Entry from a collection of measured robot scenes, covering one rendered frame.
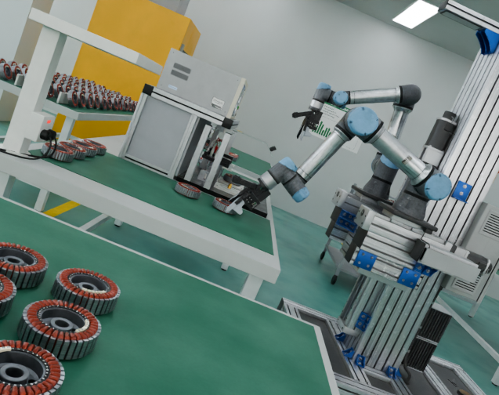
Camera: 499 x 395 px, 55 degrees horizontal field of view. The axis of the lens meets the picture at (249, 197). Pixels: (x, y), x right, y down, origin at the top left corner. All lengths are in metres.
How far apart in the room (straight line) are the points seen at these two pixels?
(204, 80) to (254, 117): 5.41
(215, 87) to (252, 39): 5.51
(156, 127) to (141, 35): 3.93
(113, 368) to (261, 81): 7.23
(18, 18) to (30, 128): 4.47
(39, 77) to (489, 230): 2.08
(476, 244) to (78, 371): 2.17
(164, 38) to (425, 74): 4.16
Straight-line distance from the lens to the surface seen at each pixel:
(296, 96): 7.84
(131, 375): 0.77
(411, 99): 2.82
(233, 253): 1.56
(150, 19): 6.21
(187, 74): 2.44
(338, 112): 7.91
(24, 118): 1.75
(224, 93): 2.41
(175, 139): 2.31
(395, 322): 2.68
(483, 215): 2.60
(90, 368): 0.75
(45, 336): 0.73
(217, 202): 2.05
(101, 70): 6.28
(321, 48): 7.94
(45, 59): 1.73
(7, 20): 6.20
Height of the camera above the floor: 1.16
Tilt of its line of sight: 9 degrees down
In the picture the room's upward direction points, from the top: 23 degrees clockwise
